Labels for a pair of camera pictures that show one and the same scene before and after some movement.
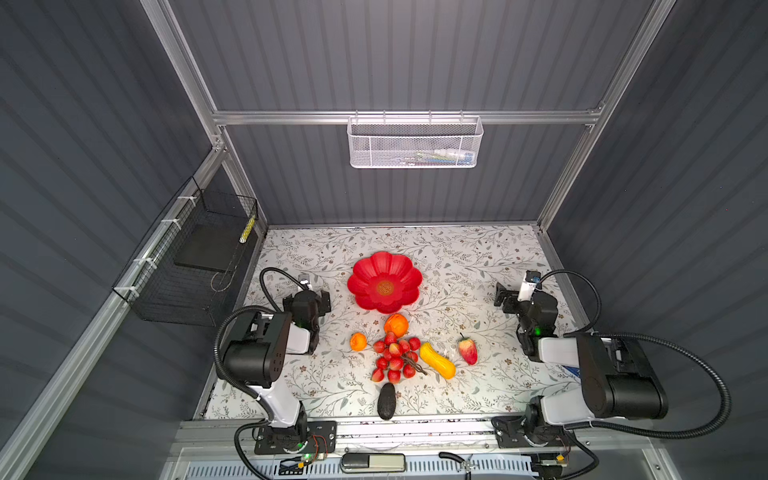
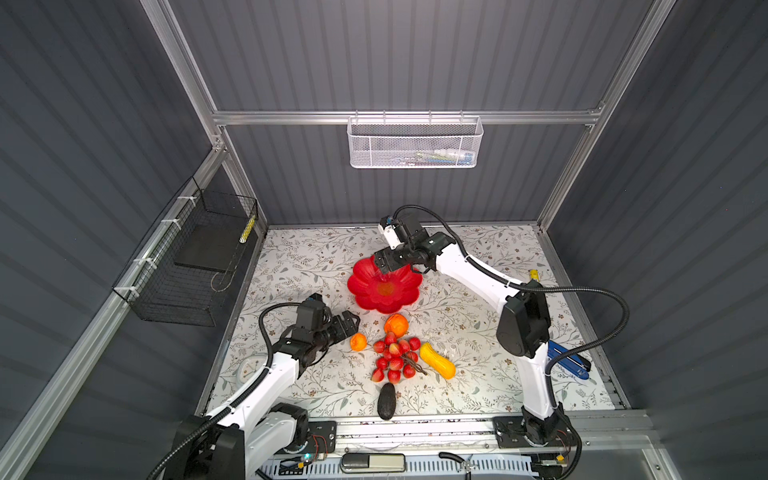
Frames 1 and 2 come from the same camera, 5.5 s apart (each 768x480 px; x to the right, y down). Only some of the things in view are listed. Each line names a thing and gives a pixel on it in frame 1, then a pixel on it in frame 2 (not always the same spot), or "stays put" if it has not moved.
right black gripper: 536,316 → 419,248
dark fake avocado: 386,401 stays put
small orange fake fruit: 358,341 stays put
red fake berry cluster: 398,356 stays put
